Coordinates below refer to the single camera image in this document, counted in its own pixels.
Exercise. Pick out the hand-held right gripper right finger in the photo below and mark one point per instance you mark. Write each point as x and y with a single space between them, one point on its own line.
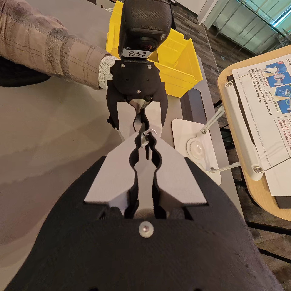
179 182

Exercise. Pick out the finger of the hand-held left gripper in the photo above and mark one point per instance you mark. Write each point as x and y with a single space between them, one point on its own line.
127 116
153 116

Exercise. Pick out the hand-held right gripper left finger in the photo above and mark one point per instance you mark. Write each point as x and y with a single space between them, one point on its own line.
111 182

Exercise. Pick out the silver hex bolt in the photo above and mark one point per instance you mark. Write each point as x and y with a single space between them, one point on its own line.
147 136

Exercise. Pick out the yellow plastic bin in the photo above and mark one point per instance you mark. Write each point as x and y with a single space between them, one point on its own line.
182 59

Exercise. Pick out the person's left forearm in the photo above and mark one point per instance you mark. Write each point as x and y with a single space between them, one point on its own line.
50 41

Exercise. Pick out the person's left hand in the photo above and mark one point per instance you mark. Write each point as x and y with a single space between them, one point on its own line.
107 72

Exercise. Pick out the wooden document stand white base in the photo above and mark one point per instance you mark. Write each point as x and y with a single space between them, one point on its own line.
195 145

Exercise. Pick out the black backing board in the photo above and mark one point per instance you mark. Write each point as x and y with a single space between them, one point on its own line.
283 201

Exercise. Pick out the printed instruction sheet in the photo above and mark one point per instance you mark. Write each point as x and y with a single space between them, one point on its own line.
268 113

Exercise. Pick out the black round pad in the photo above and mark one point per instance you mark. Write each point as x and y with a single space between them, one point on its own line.
20 75

